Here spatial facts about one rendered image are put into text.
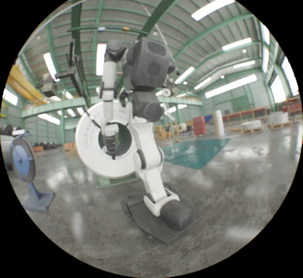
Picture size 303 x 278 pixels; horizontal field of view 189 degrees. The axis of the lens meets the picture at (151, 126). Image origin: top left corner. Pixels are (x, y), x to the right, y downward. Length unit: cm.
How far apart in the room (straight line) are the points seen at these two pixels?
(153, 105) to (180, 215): 60
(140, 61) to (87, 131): 114
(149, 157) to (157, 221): 49
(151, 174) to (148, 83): 58
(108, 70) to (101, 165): 118
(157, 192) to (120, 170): 85
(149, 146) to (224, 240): 92
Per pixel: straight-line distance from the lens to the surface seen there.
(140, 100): 49
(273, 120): 534
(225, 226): 93
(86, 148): 138
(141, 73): 51
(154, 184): 68
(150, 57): 54
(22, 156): 172
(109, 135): 67
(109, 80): 56
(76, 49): 378
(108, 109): 59
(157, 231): 72
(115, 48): 59
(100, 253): 94
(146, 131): 61
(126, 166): 142
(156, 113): 48
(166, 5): 311
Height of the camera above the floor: 80
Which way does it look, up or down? 4 degrees up
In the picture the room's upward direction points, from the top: 9 degrees counter-clockwise
